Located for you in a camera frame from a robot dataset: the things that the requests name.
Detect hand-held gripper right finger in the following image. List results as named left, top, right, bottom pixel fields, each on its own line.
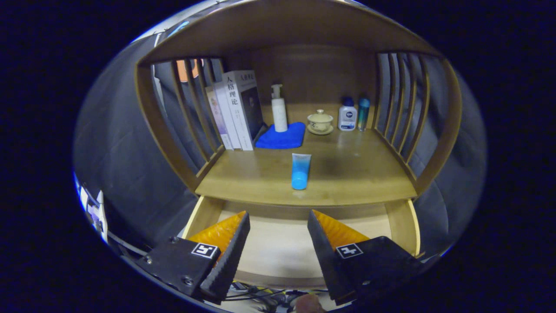
left=307, top=209, right=424, bottom=306

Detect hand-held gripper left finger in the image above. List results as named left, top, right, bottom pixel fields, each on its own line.
left=137, top=211, right=251, bottom=304

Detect wooden drawer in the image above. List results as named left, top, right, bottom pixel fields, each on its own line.
left=182, top=196, right=422, bottom=290

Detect blue gradient tube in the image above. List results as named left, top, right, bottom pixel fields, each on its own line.
left=291, top=153, right=312, bottom=190

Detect wooden countertop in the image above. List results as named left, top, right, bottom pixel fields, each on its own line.
left=195, top=103, right=418, bottom=207

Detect white stand with bright items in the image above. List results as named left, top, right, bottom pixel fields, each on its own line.
left=76, top=174, right=109, bottom=244

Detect wooden cabinet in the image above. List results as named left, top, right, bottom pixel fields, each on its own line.
left=135, top=0, right=463, bottom=196

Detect blue folded cloth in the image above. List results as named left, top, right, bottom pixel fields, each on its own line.
left=255, top=122, right=306, bottom=150

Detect thin white book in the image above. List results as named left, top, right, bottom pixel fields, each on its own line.
left=214, top=82, right=242, bottom=150

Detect beige lidded teacup with saucer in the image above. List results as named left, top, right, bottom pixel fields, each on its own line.
left=307, top=109, right=335, bottom=136

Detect pink spine book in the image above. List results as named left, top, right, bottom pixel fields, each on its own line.
left=205, top=85, right=234, bottom=150

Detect white lotion bottle blue cap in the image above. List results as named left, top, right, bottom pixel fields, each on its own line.
left=338, top=97, right=358, bottom=131

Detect teal slim bottle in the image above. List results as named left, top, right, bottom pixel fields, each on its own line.
left=357, top=97, right=371, bottom=131

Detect thick white book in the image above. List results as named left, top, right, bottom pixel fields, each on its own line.
left=222, top=70, right=265, bottom=151

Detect white pump bottle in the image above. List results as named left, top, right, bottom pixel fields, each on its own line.
left=271, top=84, right=288, bottom=133

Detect black backdrop cloth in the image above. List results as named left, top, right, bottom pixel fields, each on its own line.
left=74, top=0, right=487, bottom=261

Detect black floor cables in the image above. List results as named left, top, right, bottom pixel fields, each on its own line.
left=222, top=283, right=304, bottom=313

